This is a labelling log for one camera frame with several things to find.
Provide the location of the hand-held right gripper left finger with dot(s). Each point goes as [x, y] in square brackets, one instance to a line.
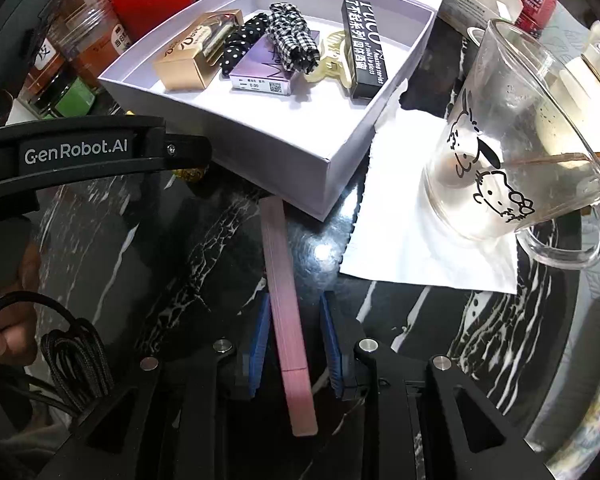
[260, 345]

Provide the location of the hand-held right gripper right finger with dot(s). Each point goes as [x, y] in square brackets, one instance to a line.
[330, 345]

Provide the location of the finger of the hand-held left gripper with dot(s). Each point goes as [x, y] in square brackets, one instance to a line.
[187, 150]

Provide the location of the yellow green hair clip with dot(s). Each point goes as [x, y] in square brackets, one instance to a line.
[187, 175]

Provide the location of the slim pink stick box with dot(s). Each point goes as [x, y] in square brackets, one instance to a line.
[285, 310]

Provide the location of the lavender gift box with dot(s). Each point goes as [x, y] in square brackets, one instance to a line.
[260, 125]

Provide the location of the small purple box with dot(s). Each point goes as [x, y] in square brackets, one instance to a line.
[260, 67]

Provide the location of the black polka dot scrunchie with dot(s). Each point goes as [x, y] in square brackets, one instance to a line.
[240, 42]

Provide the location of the black white gingham scrunchie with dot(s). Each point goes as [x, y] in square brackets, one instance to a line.
[292, 35]

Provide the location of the long black cosmetic box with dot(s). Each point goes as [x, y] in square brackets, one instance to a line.
[365, 50]

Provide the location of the person's left hand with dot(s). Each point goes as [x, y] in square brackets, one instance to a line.
[10, 345]

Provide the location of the gold cosmetic box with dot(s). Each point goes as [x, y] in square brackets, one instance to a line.
[180, 67]

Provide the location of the group of clear spice jars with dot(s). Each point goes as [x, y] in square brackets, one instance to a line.
[80, 35]

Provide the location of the white paper napkin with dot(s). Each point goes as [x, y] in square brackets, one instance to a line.
[405, 240]

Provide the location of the cream hair claw clip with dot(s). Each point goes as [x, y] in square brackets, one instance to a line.
[330, 72]

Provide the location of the glass mug with cartoon print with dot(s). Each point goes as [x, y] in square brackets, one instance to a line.
[480, 160]

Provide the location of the floral cushion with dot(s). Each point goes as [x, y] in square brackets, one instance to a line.
[595, 420]

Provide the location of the thin wooden stick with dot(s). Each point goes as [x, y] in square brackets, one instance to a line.
[555, 158]

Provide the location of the clear plastic container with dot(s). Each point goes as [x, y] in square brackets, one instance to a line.
[475, 5]

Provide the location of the red drink can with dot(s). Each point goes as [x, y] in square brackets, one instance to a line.
[535, 0]

